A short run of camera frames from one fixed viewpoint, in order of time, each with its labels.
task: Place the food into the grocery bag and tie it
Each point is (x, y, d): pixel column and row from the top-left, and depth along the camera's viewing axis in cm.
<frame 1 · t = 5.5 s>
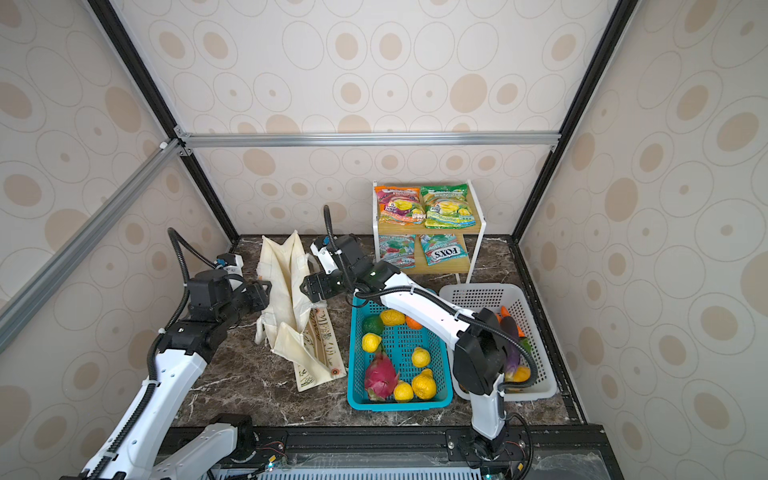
left hand: (270, 279, 75), fingers open
right hand: (311, 283, 78), fingers open
floral cream grocery tote bag: (298, 328, 68), point 26 cm above the table
teal plastic basket: (395, 368, 87), on the table
white plastic basket: (476, 297, 97), point 6 cm above the table
white wooden two-tier shelf: (469, 237, 98), point 17 cm above the table
green red candy bag: (398, 250, 92), point 19 cm above the table
green Fox's candy bag: (441, 248, 94), point 18 cm above the table
pink dragon fruit: (381, 377, 78), point 9 cm above the table
green lime: (372, 324, 89), point 7 cm above the table
yellow lemon front: (403, 392, 79), point 5 cm above the table
large yellow citrus: (424, 385, 79), point 6 cm above the table

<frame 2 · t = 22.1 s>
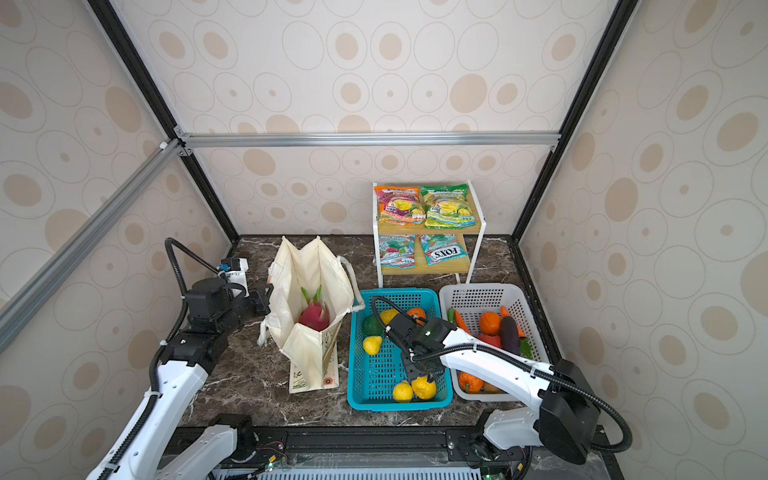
left hand: (278, 282, 75), fingers closed
right hand: (418, 367, 80), fingers open
floral cream grocery tote bag: (313, 356, 78), point 12 cm above the table
pink dragon fruit: (315, 314, 91), point 8 cm above the table
orange tangerine in white basket: (490, 323, 91), point 6 cm above the table
the other named things where they were.

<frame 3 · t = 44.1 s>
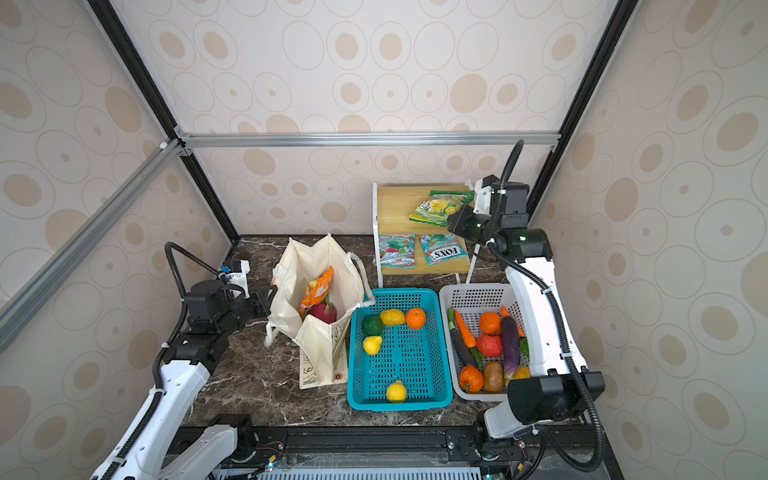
left hand: (282, 284, 75), fingers closed
right hand: (446, 215, 71), fingers closed
orange pink snack bag: (316, 291, 89), point 13 cm above the table
brown potato: (493, 377, 81), point 5 cm above the table
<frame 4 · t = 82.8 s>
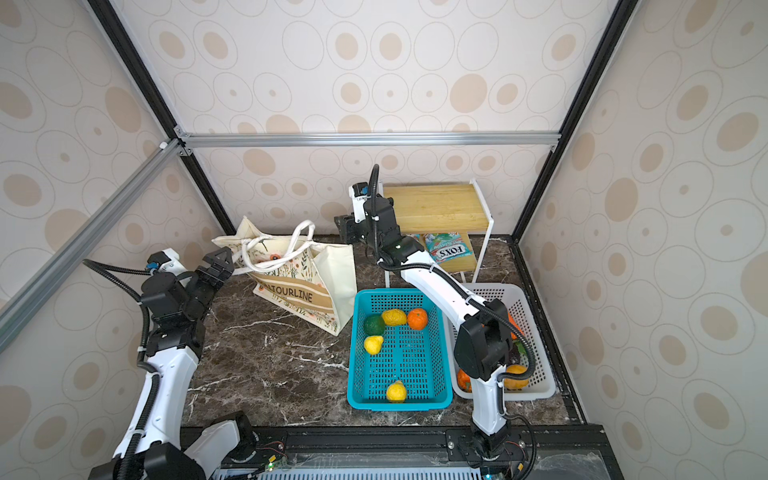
left hand: (225, 251, 72), fingers open
right hand: (340, 215, 79), fingers open
floral cream grocery tote bag: (297, 277, 89), point 16 cm above the table
